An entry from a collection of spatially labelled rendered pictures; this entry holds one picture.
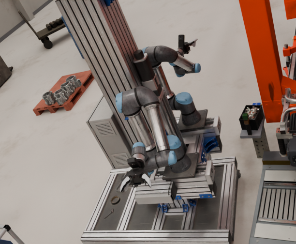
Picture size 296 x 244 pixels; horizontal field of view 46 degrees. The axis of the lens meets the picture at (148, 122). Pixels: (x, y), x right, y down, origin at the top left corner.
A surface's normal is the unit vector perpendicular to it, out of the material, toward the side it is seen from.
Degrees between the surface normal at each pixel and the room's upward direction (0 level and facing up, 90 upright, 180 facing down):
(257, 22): 90
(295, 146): 0
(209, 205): 0
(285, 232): 0
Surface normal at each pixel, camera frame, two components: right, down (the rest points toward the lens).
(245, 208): -0.36, -0.77
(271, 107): -0.36, 0.63
